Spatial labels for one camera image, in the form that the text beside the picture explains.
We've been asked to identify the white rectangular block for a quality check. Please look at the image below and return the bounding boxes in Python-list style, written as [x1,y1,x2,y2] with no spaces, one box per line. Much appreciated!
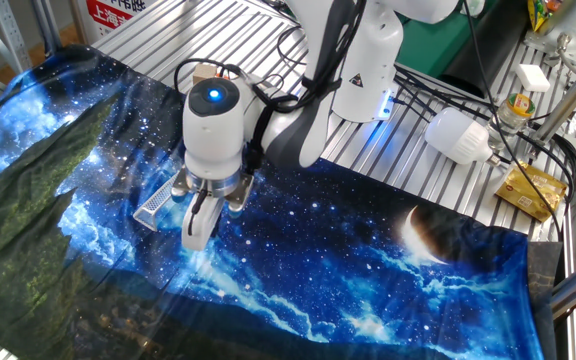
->
[514,63,552,94]

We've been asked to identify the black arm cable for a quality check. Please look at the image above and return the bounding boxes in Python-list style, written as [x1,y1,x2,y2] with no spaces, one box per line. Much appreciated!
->
[173,0,369,237]

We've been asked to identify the white mini soccer goal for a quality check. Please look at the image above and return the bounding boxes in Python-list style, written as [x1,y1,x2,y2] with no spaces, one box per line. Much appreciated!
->
[132,169,185,233]

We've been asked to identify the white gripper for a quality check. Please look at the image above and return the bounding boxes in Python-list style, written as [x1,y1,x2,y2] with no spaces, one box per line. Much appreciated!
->
[181,192,225,252]

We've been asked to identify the white LED light bulb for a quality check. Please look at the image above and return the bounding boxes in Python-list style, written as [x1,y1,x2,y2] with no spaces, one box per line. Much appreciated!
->
[424,107,502,166]

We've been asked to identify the red white sign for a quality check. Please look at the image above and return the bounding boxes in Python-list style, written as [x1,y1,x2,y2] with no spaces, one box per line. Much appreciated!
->
[85,0,155,39]

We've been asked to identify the medium wooden block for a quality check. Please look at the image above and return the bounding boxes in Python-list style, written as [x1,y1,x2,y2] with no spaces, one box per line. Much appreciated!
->
[192,63,219,86]

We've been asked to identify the glass jar yellow lid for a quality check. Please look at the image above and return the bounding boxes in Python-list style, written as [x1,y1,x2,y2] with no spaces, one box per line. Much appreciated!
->
[487,93,537,151]

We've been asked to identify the yellow snack packet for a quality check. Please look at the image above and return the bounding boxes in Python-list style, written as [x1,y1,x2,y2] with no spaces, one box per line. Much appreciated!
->
[526,0,564,34]

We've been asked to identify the black roll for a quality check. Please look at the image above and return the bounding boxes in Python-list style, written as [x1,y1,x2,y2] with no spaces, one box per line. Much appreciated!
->
[440,0,529,99]

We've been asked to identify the gold foil packet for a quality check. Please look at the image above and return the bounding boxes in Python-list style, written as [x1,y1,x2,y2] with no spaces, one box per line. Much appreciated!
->
[494,160,568,224]

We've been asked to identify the silver wrist bracket blue knobs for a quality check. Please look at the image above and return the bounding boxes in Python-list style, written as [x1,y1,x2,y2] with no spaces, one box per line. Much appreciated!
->
[170,167,255,220]

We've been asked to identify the galaxy print cloth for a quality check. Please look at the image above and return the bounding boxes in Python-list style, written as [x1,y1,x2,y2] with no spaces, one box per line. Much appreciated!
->
[0,43,564,360]

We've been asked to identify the black table cable bundle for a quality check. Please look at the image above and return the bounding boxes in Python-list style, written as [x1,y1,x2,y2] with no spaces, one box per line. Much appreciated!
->
[392,64,576,241]

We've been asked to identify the perforated metal shelf upright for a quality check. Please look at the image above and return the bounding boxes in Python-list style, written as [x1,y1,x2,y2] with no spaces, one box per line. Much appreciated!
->
[0,0,34,75]

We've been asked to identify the green mat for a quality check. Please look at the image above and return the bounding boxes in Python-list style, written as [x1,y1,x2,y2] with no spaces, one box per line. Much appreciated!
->
[395,0,499,79]

